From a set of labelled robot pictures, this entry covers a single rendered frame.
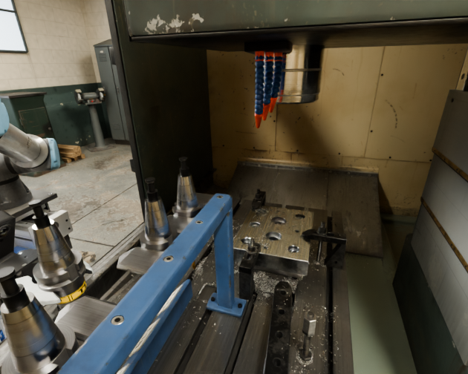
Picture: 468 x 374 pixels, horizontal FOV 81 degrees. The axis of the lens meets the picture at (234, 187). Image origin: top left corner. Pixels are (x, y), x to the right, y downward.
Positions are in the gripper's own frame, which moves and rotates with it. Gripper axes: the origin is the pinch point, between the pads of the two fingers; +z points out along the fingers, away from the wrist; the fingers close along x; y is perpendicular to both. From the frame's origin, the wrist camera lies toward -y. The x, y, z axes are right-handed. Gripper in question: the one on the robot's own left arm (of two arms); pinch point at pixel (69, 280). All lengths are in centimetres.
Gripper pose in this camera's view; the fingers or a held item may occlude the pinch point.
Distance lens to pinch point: 50.0
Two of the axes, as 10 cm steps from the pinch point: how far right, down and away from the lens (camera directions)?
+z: 9.5, 0.9, -3.0
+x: -3.1, 4.1, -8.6
